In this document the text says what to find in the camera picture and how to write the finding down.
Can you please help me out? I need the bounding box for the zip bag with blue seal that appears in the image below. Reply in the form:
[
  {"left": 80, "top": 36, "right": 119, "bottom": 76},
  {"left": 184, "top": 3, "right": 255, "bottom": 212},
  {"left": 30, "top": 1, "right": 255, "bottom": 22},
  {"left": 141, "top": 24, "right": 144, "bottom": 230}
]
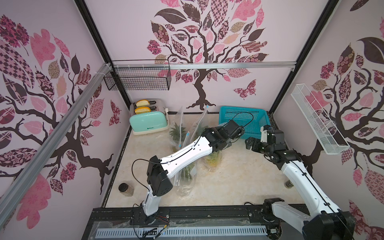
[{"left": 203, "top": 151, "right": 222, "bottom": 172}]

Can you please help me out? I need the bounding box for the clear zip bag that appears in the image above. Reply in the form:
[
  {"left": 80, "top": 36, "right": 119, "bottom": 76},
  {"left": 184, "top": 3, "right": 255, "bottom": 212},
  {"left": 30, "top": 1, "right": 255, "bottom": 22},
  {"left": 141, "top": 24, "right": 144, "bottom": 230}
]
[{"left": 170, "top": 128, "right": 197, "bottom": 197}]

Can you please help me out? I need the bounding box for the pineapple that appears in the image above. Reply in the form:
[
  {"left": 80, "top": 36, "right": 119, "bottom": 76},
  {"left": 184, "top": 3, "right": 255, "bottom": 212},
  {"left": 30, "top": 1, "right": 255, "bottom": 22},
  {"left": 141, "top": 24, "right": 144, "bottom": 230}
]
[
  {"left": 181, "top": 163, "right": 196, "bottom": 183},
  {"left": 206, "top": 151, "right": 222, "bottom": 168}
]

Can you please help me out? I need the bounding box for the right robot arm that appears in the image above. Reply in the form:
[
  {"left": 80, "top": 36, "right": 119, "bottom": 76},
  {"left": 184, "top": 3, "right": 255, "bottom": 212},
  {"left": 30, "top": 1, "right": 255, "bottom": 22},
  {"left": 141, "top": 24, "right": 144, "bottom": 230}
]
[{"left": 245, "top": 126, "right": 356, "bottom": 240}]

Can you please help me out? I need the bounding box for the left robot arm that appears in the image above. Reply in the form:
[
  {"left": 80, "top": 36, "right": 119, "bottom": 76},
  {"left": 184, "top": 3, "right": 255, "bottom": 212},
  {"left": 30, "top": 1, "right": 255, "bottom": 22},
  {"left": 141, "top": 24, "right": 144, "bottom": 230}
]
[{"left": 143, "top": 120, "right": 245, "bottom": 217}]

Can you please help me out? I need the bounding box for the rear middle zip bag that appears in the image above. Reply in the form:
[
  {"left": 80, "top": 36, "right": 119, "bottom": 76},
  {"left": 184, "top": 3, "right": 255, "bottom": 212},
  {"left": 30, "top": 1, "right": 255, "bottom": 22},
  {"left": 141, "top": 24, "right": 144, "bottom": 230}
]
[{"left": 190, "top": 107, "right": 209, "bottom": 142}]

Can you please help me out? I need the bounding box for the rear left zip bag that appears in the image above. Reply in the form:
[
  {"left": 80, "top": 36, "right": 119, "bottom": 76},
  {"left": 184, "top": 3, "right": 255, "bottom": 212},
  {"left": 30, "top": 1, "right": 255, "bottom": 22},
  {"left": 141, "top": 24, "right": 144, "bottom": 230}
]
[{"left": 169, "top": 106, "right": 187, "bottom": 153}]

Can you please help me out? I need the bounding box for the teal plastic basket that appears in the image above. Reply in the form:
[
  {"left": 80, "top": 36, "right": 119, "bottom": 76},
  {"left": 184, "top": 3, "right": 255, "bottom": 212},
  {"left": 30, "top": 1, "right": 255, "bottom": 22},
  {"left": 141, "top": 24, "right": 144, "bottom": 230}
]
[{"left": 219, "top": 106, "right": 271, "bottom": 140}]

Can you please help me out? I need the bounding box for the spice jar right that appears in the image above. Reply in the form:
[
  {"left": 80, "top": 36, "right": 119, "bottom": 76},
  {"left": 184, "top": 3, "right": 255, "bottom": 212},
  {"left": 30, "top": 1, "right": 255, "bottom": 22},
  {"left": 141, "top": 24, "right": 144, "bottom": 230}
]
[{"left": 284, "top": 180, "right": 294, "bottom": 189}]

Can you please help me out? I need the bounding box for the spice jar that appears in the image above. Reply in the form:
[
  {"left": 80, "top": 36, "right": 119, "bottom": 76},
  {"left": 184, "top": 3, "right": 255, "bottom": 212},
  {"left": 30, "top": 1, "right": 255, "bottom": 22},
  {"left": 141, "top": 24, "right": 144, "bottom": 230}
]
[
  {"left": 118, "top": 183, "right": 135, "bottom": 197},
  {"left": 284, "top": 180, "right": 294, "bottom": 189}
]

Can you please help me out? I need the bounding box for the mint green toaster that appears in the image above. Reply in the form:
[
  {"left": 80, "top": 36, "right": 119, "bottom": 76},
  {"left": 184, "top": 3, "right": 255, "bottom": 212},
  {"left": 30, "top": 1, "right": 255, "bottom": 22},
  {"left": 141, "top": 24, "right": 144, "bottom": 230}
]
[{"left": 129, "top": 99, "right": 170, "bottom": 135}]

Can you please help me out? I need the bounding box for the toast slice front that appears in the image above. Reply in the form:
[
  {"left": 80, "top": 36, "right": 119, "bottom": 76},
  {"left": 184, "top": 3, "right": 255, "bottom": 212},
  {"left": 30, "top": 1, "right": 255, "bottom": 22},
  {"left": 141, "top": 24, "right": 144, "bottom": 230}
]
[{"left": 135, "top": 107, "right": 152, "bottom": 115}]

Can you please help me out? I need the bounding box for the toast slice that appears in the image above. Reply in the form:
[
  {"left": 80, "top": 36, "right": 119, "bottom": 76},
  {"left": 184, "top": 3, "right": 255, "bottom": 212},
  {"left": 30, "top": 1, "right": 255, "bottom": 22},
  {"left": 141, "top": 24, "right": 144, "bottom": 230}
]
[
  {"left": 135, "top": 107, "right": 152, "bottom": 115},
  {"left": 136, "top": 100, "right": 151, "bottom": 108}
]

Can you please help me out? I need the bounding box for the toast slice rear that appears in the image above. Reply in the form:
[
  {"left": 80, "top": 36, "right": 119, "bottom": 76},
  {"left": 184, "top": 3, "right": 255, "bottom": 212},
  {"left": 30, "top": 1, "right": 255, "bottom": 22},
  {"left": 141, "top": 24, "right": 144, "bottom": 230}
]
[{"left": 136, "top": 100, "right": 151, "bottom": 108}]

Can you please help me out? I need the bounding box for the spice jar left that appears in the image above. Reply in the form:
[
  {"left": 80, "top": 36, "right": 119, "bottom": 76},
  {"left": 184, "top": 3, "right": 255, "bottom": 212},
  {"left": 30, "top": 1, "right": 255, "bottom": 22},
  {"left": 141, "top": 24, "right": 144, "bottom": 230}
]
[{"left": 118, "top": 183, "right": 135, "bottom": 197}]

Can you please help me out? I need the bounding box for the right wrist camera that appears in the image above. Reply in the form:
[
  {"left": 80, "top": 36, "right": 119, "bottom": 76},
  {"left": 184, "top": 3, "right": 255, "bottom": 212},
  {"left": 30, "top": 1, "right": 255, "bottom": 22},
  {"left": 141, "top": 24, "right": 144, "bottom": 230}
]
[{"left": 261, "top": 125, "right": 272, "bottom": 143}]

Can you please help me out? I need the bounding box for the white wire wall shelf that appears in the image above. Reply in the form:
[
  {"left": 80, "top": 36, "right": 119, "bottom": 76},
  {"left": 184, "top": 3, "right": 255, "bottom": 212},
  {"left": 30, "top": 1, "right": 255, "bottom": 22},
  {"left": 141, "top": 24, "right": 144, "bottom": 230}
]
[{"left": 291, "top": 84, "right": 351, "bottom": 155}]

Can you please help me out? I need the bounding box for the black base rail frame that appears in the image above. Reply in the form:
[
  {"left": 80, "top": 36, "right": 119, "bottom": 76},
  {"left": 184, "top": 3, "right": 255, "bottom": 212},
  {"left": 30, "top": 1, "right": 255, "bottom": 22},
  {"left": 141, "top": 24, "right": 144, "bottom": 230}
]
[{"left": 83, "top": 204, "right": 309, "bottom": 240}]

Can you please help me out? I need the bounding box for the black wire wall basket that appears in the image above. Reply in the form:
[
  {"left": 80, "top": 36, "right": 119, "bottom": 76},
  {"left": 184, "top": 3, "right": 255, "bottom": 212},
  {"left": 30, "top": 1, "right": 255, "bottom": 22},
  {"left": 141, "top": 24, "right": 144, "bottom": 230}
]
[{"left": 104, "top": 59, "right": 172, "bottom": 91}]

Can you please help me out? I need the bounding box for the aluminium rail back wall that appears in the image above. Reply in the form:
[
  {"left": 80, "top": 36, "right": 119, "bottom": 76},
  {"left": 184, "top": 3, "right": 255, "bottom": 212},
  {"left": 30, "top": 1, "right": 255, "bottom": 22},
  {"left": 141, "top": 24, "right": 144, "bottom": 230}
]
[{"left": 114, "top": 62, "right": 296, "bottom": 70}]

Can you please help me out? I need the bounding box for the aluminium rail wall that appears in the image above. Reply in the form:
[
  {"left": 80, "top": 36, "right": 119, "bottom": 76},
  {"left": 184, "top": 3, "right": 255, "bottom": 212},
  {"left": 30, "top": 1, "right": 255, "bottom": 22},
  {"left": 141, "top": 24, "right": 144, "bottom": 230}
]
[
  {"left": 114, "top": 62, "right": 296, "bottom": 70},
  {"left": 1, "top": 63, "right": 112, "bottom": 227}
]

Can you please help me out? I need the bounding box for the white slotted cable duct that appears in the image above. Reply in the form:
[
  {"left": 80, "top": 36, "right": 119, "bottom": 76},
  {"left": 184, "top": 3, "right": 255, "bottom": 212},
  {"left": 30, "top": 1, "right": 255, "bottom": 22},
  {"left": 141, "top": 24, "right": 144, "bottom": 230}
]
[{"left": 94, "top": 226, "right": 268, "bottom": 240}]

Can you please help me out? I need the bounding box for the aluminium rail left wall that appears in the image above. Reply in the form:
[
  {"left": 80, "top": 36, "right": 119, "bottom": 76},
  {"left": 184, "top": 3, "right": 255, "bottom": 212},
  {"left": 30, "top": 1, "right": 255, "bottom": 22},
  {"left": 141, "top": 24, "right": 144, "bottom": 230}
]
[{"left": 1, "top": 63, "right": 112, "bottom": 227}]

